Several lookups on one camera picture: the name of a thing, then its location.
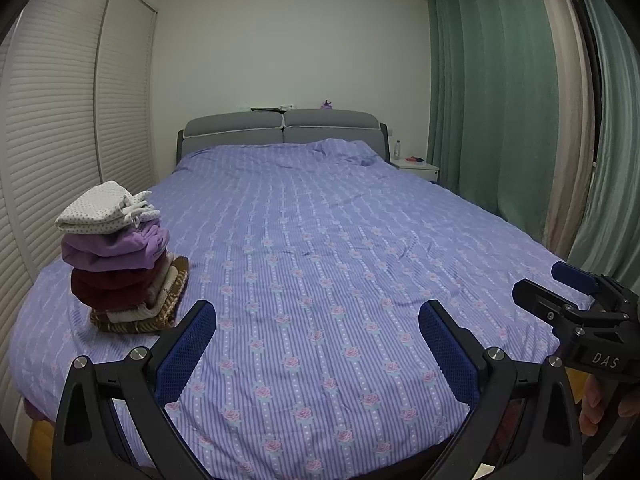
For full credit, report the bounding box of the purple folded garment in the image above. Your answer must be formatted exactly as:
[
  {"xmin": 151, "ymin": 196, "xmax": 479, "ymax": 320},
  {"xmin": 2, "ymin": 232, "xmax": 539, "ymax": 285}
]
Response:
[{"xmin": 61, "ymin": 222, "xmax": 171, "ymax": 271}]

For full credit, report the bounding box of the bed with purple floral sheet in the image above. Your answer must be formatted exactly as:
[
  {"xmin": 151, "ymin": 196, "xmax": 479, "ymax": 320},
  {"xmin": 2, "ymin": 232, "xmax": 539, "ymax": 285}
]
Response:
[{"xmin": 7, "ymin": 137, "xmax": 596, "ymax": 480}]

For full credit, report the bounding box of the wide green curtain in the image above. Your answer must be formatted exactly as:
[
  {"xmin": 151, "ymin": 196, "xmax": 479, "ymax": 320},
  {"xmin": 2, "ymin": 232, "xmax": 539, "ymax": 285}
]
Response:
[{"xmin": 425, "ymin": 0, "xmax": 560, "ymax": 241}]

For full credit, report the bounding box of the white louvered wardrobe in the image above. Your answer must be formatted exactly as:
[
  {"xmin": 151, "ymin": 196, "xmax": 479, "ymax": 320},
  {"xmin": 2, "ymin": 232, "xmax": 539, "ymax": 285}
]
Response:
[{"xmin": 0, "ymin": 0, "xmax": 159, "ymax": 411}]

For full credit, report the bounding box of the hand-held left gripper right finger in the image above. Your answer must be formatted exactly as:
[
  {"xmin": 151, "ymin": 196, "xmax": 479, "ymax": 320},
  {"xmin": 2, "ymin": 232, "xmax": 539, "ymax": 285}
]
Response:
[{"xmin": 419, "ymin": 300, "xmax": 583, "ymax": 480}]

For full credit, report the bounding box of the person's right hand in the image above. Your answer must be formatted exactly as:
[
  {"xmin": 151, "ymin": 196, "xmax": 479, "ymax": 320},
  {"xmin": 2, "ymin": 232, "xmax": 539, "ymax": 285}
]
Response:
[{"xmin": 579, "ymin": 375, "xmax": 640, "ymax": 438}]

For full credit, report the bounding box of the brown striped folded garment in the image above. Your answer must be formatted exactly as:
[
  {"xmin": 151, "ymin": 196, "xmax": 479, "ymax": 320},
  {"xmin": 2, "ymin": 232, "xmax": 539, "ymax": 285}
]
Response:
[{"xmin": 90, "ymin": 256, "xmax": 190, "ymax": 334}]

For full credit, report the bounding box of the beige curtain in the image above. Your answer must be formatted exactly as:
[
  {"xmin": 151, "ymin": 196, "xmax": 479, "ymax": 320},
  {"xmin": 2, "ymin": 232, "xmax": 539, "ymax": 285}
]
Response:
[{"xmin": 530, "ymin": 0, "xmax": 597, "ymax": 261}]

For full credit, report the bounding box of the narrow green curtain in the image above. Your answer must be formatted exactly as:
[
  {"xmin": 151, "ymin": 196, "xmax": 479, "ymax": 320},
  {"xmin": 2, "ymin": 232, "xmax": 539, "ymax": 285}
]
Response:
[{"xmin": 565, "ymin": 0, "xmax": 640, "ymax": 291}]

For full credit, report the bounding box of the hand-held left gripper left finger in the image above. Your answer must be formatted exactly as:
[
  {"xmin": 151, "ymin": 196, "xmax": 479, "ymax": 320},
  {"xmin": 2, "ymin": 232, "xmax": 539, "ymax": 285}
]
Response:
[{"xmin": 51, "ymin": 300, "xmax": 217, "ymax": 480}]

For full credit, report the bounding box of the white nightstand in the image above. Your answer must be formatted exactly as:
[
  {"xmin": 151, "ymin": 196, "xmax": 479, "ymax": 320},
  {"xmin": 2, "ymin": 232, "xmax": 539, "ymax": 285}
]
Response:
[{"xmin": 390, "ymin": 157, "xmax": 441, "ymax": 184}]

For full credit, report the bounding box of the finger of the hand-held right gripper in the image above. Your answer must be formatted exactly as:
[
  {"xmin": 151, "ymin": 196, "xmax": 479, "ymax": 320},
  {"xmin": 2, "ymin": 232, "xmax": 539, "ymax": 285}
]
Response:
[
  {"xmin": 512, "ymin": 279, "xmax": 592, "ymax": 327},
  {"xmin": 551, "ymin": 261, "xmax": 601, "ymax": 297}
]

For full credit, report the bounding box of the beige folded garment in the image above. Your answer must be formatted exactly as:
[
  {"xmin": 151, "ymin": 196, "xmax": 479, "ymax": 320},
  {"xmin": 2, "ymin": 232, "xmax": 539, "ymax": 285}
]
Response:
[{"xmin": 105, "ymin": 257, "xmax": 183, "ymax": 324}]

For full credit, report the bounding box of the dark red folded garment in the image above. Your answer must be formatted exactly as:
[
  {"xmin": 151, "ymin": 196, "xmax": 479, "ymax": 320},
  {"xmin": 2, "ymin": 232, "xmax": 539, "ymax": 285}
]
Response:
[{"xmin": 71, "ymin": 260, "xmax": 166, "ymax": 309}]

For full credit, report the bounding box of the grey padded headboard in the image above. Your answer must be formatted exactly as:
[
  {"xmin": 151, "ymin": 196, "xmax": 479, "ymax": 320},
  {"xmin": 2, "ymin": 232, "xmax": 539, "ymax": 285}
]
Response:
[{"xmin": 176, "ymin": 109, "xmax": 390, "ymax": 166}]

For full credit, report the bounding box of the white dotted knit garment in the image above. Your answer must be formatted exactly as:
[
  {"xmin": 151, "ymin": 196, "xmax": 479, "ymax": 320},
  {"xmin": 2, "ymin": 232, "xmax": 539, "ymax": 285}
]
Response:
[{"xmin": 55, "ymin": 181, "xmax": 162, "ymax": 236}]

